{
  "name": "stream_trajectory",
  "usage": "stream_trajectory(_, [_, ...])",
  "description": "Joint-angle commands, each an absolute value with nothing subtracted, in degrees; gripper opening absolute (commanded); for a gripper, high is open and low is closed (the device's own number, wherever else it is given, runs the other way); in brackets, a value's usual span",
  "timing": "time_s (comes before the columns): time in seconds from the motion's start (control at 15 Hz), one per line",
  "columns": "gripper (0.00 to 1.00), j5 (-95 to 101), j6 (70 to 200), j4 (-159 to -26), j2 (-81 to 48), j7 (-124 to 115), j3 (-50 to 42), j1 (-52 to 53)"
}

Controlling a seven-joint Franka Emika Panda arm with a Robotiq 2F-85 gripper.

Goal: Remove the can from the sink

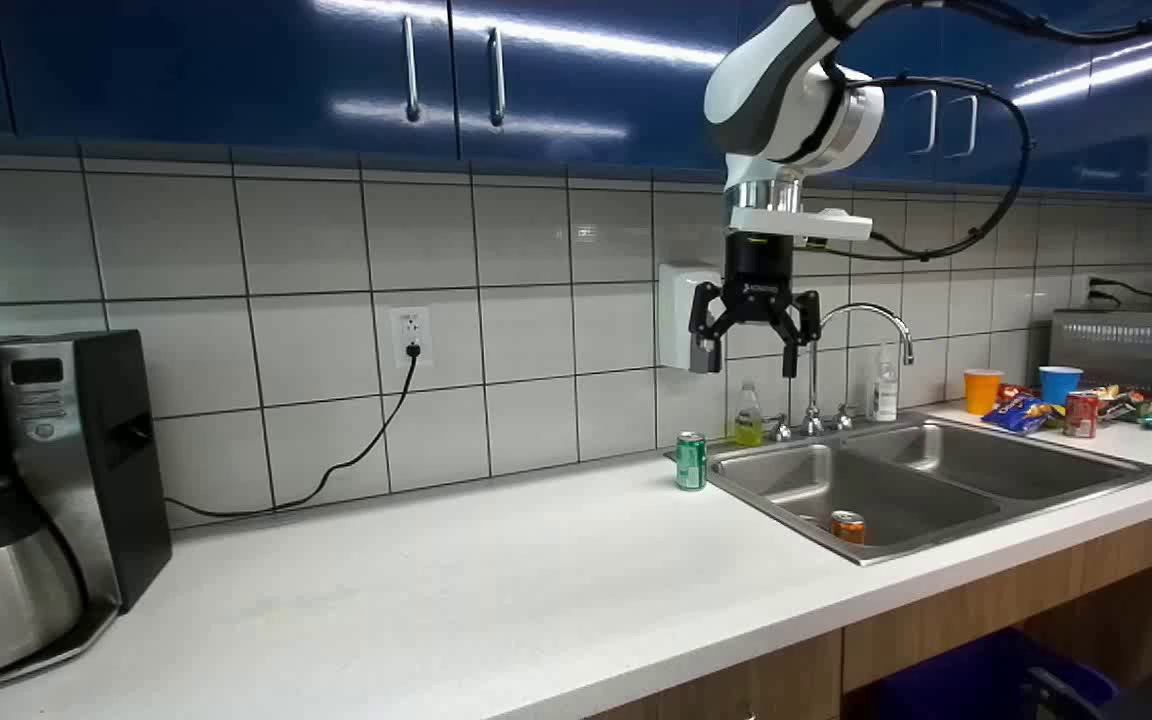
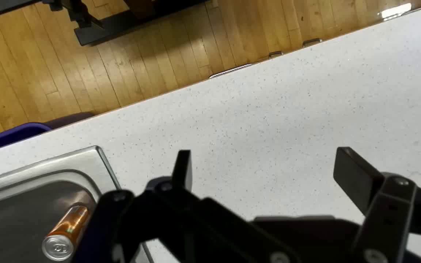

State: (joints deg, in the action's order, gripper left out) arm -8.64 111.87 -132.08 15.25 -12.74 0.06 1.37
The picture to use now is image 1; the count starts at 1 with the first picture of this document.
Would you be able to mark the white wall outlet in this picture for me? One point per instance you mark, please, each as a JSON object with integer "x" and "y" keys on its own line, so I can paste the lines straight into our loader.
{"x": 411, "y": 325}

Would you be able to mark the blue snack packet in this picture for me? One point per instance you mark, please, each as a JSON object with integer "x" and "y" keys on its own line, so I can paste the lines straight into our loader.
{"x": 1014, "y": 414}

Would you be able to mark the orange plastic cup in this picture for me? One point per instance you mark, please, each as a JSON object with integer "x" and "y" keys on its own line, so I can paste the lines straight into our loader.
{"x": 982, "y": 395}

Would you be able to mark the chrome faucet knob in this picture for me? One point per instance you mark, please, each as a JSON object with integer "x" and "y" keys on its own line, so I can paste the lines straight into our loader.
{"x": 847, "y": 417}
{"x": 781, "y": 431}

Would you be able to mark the orange soda can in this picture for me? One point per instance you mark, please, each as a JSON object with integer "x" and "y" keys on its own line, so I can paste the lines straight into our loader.
{"x": 848, "y": 524}

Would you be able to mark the chrome gooseneck faucet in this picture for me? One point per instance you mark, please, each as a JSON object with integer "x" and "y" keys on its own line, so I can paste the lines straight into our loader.
{"x": 891, "y": 322}

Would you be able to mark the black coffee maker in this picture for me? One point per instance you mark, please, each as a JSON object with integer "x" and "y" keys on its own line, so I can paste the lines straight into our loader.
{"x": 100, "y": 440}

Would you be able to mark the silver toaster oven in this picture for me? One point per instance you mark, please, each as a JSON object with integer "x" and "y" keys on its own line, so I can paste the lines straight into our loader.
{"x": 1129, "y": 354}

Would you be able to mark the blue plastic cup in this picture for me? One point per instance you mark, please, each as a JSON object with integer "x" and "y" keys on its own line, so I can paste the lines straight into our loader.
{"x": 1063, "y": 387}

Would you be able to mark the clear pump soap bottle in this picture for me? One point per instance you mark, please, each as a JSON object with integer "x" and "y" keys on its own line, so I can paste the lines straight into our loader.
{"x": 885, "y": 395}

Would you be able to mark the blue cabinet door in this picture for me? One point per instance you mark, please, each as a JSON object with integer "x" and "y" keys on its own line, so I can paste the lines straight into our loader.
{"x": 591, "y": 80}
{"x": 1070, "y": 122}
{"x": 200, "y": 67}
{"x": 919, "y": 166}

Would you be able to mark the green soda can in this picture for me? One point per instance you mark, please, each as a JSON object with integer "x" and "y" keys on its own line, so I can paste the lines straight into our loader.
{"x": 691, "y": 461}

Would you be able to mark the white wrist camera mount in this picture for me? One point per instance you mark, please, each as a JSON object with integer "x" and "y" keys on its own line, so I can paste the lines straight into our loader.
{"x": 789, "y": 216}

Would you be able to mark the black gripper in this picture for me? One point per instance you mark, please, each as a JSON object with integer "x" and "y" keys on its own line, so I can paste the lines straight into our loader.
{"x": 757, "y": 272}

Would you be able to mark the blue bin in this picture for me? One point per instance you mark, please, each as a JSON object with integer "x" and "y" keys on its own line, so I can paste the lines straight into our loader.
{"x": 976, "y": 683}

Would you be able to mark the black chair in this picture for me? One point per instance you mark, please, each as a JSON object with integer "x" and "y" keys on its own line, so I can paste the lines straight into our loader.
{"x": 1109, "y": 701}

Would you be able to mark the red can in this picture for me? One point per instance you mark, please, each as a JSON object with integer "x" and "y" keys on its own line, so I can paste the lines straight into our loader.
{"x": 1081, "y": 417}

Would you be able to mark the colourful snack packet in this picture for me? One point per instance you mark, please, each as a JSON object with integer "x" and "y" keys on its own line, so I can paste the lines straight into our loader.
{"x": 1123, "y": 400}

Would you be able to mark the green dish soap bottle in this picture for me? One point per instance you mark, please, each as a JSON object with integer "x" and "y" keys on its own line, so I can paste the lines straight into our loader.
{"x": 748, "y": 426}

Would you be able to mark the stainless steel double sink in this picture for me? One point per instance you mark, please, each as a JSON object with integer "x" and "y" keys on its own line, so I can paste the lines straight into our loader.
{"x": 951, "y": 482}

